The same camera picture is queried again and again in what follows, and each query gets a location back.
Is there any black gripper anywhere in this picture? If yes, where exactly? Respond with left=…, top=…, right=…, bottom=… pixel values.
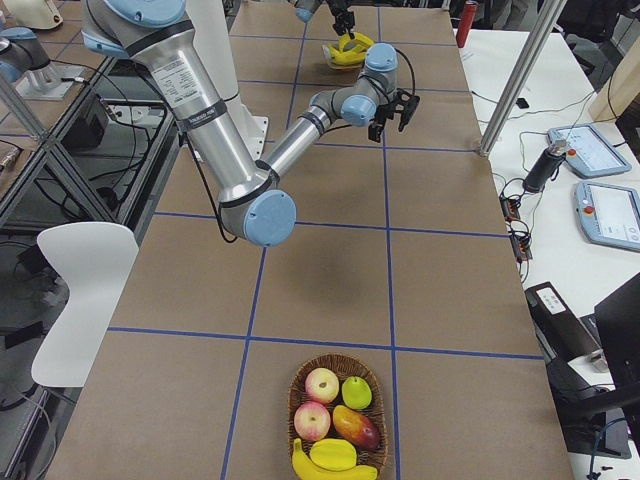
left=327, top=0, right=355, bottom=40

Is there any yellow banana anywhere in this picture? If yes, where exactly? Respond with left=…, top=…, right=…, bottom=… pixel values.
left=326, top=50, right=366, bottom=69
left=338, top=32, right=374, bottom=52
left=322, top=43, right=349, bottom=66
left=291, top=438, right=378, bottom=480
left=309, top=438, right=357, bottom=472

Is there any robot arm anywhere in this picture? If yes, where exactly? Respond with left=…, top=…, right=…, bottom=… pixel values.
left=81, top=1, right=399, bottom=247
left=290, top=0, right=355, bottom=39

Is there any grey square plate orange rim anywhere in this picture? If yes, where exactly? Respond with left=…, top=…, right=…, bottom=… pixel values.
left=321, top=43, right=368, bottom=70

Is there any wicker fruit basket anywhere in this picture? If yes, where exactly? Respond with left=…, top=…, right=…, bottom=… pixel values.
left=288, top=353, right=388, bottom=479

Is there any red bottle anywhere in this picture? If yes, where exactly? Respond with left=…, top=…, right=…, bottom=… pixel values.
left=456, top=0, right=478, bottom=48

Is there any brown paper table cover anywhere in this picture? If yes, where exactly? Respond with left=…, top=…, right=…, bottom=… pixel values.
left=49, top=7, right=572, bottom=479

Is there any left orange usb hub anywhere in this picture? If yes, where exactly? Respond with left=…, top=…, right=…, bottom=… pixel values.
left=499, top=196, right=521, bottom=222

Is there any orange usb hub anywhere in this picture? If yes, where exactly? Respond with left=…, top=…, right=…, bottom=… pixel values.
left=499, top=196, right=521, bottom=222
left=509, top=231, right=533, bottom=263

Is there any black water bottle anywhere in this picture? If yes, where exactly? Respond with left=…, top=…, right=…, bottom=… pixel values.
left=523, top=139, right=568, bottom=193

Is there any upper teach pendant tablet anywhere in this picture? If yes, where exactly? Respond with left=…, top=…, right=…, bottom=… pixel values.
left=547, top=123, right=631, bottom=179

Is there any teach pendant tablet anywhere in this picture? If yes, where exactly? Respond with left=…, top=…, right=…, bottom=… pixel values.
left=547, top=123, right=631, bottom=179
left=574, top=181, right=639, bottom=252

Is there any right orange usb hub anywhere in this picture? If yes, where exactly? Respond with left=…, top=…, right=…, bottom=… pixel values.
left=509, top=231, right=533, bottom=263

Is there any white side desk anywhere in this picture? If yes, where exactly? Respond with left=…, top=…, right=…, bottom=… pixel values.
left=452, top=27, right=640, bottom=480

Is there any lower teach pendant tablet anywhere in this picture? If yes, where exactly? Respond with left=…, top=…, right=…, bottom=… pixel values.
left=574, top=181, right=639, bottom=252

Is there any red apple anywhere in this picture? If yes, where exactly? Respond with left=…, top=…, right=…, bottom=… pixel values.
left=305, top=367, right=340, bottom=404

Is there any dark labelled box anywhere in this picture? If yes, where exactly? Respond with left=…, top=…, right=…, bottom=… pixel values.
left=525, top=282, right=601, bottom=362

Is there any black computer monitor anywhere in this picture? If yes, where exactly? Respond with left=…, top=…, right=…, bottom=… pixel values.
left=594, top=274, right=639, bottom=437

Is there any red yellow mango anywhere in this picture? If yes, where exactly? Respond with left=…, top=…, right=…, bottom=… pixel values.
left=332, top=405, right=381, bottom=451

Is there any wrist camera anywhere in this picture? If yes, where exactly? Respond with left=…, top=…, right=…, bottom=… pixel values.
left=368, top=89, right=420, bottom=143

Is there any aluminium frame post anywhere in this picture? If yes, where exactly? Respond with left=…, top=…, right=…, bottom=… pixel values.
left=478, top=0, right=566, bottom=157

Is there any aluminium frame rack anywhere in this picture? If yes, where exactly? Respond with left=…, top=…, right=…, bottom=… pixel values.
left=1, top=41, right=178, bottom=242

